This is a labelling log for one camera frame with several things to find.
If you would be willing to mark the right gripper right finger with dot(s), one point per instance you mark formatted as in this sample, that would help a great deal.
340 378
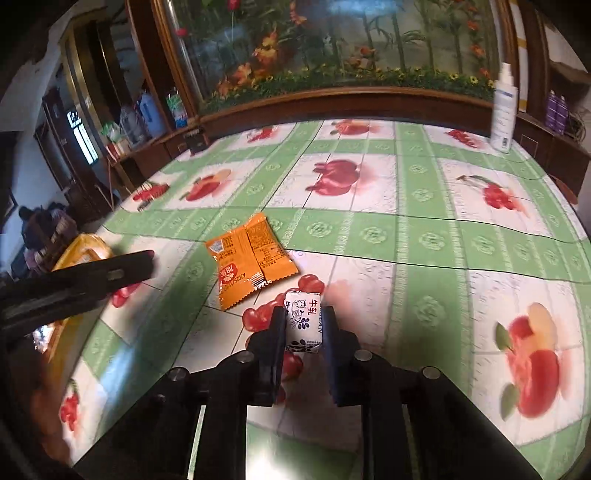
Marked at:
344 370

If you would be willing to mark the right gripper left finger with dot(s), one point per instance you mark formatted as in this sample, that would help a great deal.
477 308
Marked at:
268 346

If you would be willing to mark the small blue white candy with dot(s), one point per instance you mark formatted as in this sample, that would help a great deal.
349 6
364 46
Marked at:
304 322

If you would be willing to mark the orange snack packet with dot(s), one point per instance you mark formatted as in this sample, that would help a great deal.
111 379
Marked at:
248 258

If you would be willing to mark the seated person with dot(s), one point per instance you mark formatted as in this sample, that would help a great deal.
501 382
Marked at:
46 235

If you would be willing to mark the yellow-rimmed white tray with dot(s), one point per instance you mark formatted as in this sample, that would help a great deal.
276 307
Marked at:
60 341

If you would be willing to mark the blue water jug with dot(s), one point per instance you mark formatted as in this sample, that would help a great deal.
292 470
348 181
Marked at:
151 116

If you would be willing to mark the black table object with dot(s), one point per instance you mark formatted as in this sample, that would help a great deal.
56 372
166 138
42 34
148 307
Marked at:
196 140

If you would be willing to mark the white spray bottle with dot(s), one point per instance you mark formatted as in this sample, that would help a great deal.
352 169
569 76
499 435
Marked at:
505 106

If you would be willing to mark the wooden cabinet with flower mural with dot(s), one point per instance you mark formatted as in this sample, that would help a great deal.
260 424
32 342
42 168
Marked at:
228 66

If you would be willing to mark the purple bottles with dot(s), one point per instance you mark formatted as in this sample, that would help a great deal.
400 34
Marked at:
557 113

